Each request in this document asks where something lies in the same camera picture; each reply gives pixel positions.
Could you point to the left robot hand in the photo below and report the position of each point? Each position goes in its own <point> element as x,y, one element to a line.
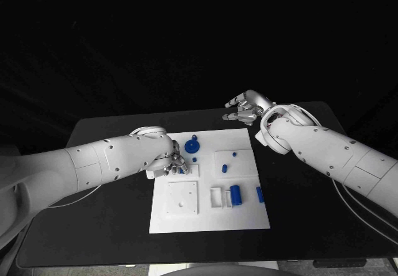
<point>176,159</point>

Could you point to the thick blue cylinder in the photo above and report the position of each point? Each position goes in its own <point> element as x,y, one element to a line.
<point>235,195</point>

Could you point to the black control box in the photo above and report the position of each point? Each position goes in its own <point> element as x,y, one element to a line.
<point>338,263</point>

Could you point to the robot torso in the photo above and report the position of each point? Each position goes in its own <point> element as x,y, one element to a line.
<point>229,271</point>

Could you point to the white task board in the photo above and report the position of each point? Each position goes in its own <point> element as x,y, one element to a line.
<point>210,215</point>

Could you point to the thin blue cylinder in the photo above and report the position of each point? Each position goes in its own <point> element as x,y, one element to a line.
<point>259,194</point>

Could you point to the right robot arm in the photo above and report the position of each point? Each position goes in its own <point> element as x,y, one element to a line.
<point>326,155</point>

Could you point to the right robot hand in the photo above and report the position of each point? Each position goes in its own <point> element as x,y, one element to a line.
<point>248,116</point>

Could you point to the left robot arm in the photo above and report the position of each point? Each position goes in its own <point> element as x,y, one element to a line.
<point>92,163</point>

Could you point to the blue gear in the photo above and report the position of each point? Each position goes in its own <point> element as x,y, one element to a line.
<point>191,146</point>

